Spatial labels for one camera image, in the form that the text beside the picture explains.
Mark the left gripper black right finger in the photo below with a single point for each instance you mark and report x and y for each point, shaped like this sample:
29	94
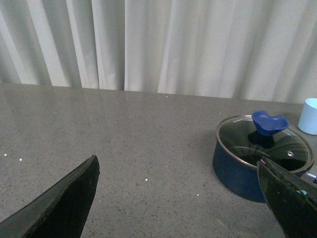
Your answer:
292	200

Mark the glass lid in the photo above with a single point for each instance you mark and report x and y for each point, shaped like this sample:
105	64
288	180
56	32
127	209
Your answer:
249	138

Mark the white curtain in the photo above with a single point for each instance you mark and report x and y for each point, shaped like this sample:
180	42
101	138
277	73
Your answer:
245	49

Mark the dark blue pot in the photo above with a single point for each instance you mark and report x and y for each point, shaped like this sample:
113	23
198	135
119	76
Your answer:
237	177

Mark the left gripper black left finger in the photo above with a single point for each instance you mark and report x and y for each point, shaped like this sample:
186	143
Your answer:
59	212

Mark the light blue cup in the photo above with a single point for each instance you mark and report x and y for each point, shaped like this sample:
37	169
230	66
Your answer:
308	118

